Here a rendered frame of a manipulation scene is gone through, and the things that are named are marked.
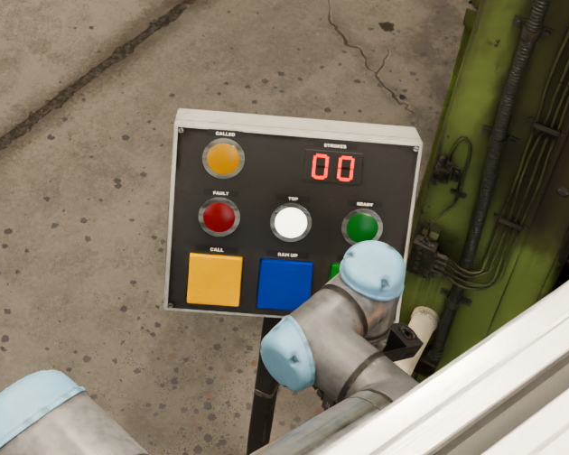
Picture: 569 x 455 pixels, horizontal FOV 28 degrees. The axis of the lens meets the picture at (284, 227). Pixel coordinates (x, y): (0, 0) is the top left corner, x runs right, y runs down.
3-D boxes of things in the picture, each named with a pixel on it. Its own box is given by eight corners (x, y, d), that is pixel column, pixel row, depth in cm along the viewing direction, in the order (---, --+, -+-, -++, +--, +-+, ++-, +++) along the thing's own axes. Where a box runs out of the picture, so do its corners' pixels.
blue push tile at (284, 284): (309, 312, 162) (314, 264, 159) (256, 308, 162) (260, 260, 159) (308, 307, 164) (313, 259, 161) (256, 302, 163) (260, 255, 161)
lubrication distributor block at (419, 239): (433, 295, 197) (449, 246, 186) (400, 281, 198) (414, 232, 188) (440, 281, 199) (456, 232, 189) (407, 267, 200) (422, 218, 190)
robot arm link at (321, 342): (331, 390, 120) (396, 330, 125) (255, 326, 124) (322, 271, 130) (322, 427, 126) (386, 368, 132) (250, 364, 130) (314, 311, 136)
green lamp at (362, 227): (370, 251, 158) (375, 232, 155) (340, 238, 159) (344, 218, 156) (379, 236, 160) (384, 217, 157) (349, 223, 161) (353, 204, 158)
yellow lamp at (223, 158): (232, 182, 154) (234, 162, 151) (202, 170, 155) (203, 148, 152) (243, 168, 156) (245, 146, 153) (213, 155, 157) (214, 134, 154)
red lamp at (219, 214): (228, 240, 157) (229, 221, 154) (198, 227, 158) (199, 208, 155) (237, 226, 159) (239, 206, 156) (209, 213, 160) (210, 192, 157)
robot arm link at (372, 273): (323, 262, 129) (372, 223, 133) (312, 317, 137) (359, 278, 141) (376, 303, 125) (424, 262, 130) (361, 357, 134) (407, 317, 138)
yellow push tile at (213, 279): (239, 307, 161) (243, 258, 159) (186, 304, 161) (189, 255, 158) (239, 302, 163) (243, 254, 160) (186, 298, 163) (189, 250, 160)
